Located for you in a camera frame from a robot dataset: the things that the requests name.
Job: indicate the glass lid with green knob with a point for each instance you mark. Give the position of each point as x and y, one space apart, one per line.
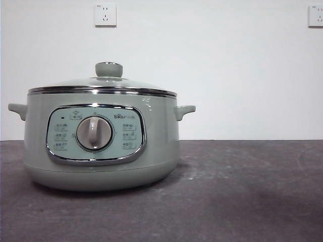
109 69

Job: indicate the pale green electric cooking pot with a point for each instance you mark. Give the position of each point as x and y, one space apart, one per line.
161 131

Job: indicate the white wall socket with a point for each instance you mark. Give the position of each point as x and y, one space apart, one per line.
316 16
105 15

